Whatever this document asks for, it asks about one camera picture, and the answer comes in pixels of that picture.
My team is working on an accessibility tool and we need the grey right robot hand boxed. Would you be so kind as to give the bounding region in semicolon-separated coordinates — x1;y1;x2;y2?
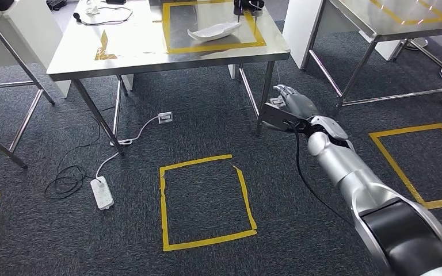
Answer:
272;84;320;120

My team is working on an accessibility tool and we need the white curved plastic part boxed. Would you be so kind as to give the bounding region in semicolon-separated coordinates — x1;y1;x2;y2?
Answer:
186;21;242;43

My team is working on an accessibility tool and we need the steel workbench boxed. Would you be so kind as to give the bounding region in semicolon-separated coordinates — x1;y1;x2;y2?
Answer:
46;0;292;156

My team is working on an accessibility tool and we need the white cabinet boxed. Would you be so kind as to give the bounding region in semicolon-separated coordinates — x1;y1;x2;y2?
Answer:
281;0;402;71
1;0;72;99

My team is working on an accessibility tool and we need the black remote controller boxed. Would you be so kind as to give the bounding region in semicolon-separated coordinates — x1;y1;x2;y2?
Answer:
233;0;265;23

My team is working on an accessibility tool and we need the white power strip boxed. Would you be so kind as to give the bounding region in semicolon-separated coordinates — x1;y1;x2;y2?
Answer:
89;175;115;212

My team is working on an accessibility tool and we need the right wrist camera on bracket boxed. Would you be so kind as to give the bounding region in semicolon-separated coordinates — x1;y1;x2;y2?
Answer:
260;96;310;133

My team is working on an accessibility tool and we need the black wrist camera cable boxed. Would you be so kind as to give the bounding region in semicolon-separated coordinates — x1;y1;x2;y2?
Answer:
287;121;356;226

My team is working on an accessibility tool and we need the yellow tape frame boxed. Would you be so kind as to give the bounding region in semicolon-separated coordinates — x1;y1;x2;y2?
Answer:
94;0;268;62
369;0;442;26

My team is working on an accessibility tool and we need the white floor cable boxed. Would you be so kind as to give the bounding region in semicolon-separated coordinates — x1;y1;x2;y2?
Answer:
94;115;162;181

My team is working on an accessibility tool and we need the black cable with plug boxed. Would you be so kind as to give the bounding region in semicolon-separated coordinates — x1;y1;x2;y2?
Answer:
72;5;134;26

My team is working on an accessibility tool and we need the black cable coil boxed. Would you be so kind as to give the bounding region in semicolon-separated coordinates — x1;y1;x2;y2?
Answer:
44;106;105;201

